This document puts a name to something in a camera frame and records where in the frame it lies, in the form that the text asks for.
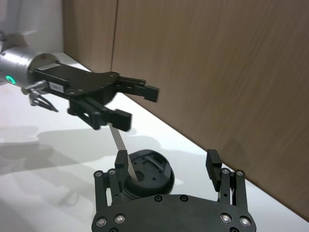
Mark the black round plastic cap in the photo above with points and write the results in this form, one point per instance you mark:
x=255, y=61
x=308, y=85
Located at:
x=154, y=171

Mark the thin silver metal strip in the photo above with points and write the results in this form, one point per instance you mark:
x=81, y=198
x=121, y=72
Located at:
x=120, y=145

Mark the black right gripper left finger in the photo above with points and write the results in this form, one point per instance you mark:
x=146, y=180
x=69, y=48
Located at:
x=101, y=188

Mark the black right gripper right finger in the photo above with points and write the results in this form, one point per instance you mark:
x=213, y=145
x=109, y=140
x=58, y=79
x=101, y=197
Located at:
x=237, y=188

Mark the brown wood wall panel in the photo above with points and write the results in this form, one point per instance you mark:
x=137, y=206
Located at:
x=205, y=62

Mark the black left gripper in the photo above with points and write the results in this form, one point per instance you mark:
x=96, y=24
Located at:
x=79, y=82

